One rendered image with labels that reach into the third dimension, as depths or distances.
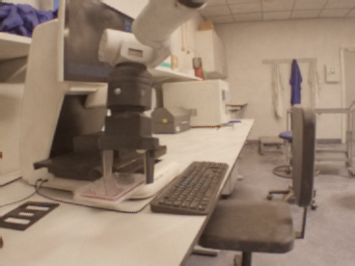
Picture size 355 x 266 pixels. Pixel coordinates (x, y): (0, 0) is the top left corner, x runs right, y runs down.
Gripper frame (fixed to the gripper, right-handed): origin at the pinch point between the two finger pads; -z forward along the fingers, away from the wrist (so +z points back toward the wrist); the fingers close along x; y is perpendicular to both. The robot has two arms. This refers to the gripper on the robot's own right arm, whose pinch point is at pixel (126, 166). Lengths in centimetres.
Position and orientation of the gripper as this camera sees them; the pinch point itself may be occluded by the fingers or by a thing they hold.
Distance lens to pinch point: 50.8
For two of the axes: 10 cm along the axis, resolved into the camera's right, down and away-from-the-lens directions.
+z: 0.2, -10.0, 0.8
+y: -3.2, -0.8, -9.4
